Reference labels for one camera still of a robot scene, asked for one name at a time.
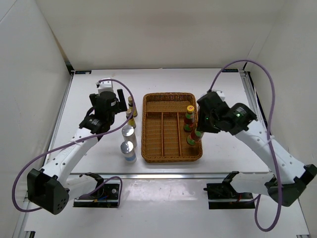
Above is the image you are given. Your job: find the yellow-label cork bottle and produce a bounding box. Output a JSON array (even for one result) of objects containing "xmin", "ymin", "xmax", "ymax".
[
  {"xmin": 126, "ymin": 109, "xmax": 136, "ymax": 129},
  {"xmin": 128, "ymin": 96, "xmax": 138, "ymax": 117}
]

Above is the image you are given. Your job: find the yellow-cap red sauce bottle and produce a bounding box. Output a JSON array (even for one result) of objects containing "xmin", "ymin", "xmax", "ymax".
[{"xmin": 183, "ymin": 105, "xmax": 195, "ymax": 132}]

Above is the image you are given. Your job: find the silver-lid spice jar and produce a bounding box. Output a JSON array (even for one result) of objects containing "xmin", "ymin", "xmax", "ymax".
[
  {"xmin": 121, "ymin": 125, "xmax": 138, "ymax": 147},
  {"xmin": 120, "ymin": 141, "xmax": 137, "ymax": 163}
]

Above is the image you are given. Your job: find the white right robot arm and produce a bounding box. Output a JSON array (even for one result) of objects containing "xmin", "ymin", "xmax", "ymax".
[{"xmin": 197, "ymin": 91, "xmax": 317, "ymax": 207}]

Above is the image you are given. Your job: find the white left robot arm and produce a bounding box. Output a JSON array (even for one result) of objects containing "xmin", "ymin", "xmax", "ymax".
[{"xmin": 27, "ymin": 89, "xmax": 127, "ymax": 215}]

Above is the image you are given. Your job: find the brown wicker divided basket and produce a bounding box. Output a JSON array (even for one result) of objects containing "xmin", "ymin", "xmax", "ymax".
[{"xmin": 141, "ymin": 92, "xmax": 203, "ymax": 163}]

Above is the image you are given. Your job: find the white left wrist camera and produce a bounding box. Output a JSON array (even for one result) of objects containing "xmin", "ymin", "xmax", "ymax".
[{"xmin": 96, "ymin": 78, "xmax": 114, "ymax": 95}]

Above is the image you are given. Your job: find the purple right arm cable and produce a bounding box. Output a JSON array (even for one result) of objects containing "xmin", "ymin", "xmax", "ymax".
[{"xmin": 209, "ymin": 59, "xmax": 284, "ymax": 232}]

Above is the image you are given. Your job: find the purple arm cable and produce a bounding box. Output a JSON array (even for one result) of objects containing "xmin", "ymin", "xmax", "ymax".
[
  {"xmin": 11, "ymin": 78, "xmax": 138, "ymax": 213},
  {"xmin": 209, "ymin": 59, "xmax": 284, "ymax": 232}
]

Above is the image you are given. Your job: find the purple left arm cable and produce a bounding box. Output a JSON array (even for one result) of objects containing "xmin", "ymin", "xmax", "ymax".
[{"xmin": 11, "ymin": 78, "xmax": 138, "ymax": 213}]

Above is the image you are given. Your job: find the aluminium table edge rail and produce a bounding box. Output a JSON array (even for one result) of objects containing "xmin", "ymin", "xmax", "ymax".
[{"xmin": 39, "ymin": 171, "xmax": 275, "ymax": 179}]

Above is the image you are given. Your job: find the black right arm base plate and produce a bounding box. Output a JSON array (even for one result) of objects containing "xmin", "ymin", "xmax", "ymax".
[{"xmin": 203, "ymin": 171, "xmax": 255, "ymax": 210}]

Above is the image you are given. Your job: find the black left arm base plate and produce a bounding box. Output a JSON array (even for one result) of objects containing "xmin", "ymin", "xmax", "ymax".
[{"xmin": 73, "ymin": 173, "xmax": 123, "ymax": 208}]

